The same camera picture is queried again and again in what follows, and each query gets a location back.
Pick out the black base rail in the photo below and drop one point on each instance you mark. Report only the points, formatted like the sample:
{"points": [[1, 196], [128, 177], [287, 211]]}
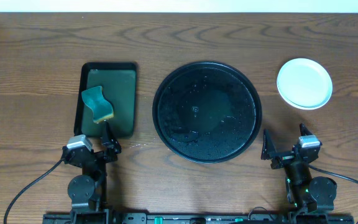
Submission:
{"points": [[143, 218]]}

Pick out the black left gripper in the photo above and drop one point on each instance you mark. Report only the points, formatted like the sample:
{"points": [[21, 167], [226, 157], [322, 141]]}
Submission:
{"points": [[95, 155]]}

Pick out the green and yellow sponge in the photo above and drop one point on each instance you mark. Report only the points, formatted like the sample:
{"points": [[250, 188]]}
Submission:
{"points": [[101, 108]]}

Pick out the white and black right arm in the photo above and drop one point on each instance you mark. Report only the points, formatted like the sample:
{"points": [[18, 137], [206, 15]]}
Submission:
{"points": [[312, 197]]}

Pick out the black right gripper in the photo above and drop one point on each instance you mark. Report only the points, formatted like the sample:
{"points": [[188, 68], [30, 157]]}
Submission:
{"points": [[288, 157]]}

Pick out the round black serving tray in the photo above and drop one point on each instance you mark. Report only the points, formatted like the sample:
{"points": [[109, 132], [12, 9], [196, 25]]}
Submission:
{"points": [[207, 112]]}

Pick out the black rectangular water tray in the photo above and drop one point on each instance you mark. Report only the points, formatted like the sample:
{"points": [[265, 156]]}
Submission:
{"points": [[118, 81]]}

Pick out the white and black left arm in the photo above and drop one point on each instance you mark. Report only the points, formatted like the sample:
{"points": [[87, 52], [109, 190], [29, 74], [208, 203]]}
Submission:
{"points": [[88, 190]]}

